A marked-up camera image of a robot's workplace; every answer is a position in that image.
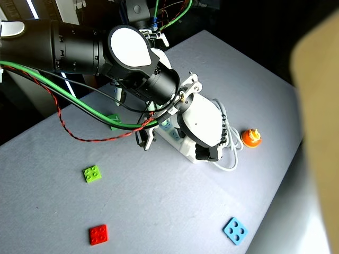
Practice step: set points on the blue four-hole block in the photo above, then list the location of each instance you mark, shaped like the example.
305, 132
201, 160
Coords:
235, 231

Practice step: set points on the red four-stud toy brick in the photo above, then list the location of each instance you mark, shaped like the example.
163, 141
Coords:
98, 235

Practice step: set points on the tan blurred board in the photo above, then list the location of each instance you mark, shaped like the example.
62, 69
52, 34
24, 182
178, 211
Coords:
320, 105

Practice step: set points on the orange toy cake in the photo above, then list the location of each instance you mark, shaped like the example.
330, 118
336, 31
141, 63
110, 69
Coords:
250, 141

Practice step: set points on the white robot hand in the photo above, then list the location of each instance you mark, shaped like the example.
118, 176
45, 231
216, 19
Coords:
201, 119
162, 56

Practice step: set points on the grey upright panel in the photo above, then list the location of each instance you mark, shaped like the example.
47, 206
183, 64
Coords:
29, 95

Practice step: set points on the green four-stud toy brick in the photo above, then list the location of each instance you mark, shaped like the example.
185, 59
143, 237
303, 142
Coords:
92, 174

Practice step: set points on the green cube number 7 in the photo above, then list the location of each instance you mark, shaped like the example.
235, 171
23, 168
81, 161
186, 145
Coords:
114, 117

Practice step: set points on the white power strip blue sockets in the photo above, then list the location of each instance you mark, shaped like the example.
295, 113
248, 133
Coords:
172, 137

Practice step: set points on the grey table cloth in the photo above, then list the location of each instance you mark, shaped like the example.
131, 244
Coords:
185, 198

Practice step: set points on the white light strip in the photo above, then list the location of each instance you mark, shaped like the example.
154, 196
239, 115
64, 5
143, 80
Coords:
33, 9

